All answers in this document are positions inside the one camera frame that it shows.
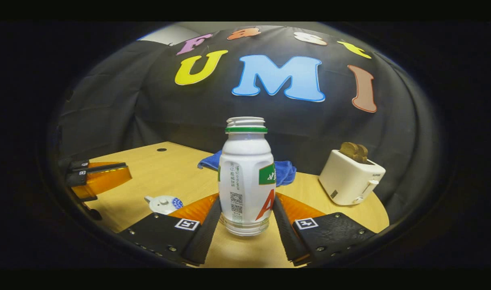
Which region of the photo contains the white plastic water bottle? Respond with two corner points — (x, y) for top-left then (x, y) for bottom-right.
(218, 116), (277, 236)

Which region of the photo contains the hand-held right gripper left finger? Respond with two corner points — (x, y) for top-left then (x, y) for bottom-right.
(116, 193), (223, 267)

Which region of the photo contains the brown toast slice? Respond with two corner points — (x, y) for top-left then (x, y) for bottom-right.
(340, 142), (357, 160)
(353, 144), (369, 164)

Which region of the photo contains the white teacup lid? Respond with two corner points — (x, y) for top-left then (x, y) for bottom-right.
(150, 195), (184, 214)

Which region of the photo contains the white toaster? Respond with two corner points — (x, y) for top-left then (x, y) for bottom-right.
(318, 149), (386, 206)

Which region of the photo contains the blue towel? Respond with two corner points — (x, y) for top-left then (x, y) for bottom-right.
(197, 150), (297, 187)

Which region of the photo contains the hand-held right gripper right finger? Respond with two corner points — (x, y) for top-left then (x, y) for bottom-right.
(273, 193), (377, 266)

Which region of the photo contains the black backdrop cloth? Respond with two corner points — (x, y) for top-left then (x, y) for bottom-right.
(58, 26), (443, 226)

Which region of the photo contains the white ceramic teacup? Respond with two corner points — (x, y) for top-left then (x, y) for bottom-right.
(144, 195), (184, 215)

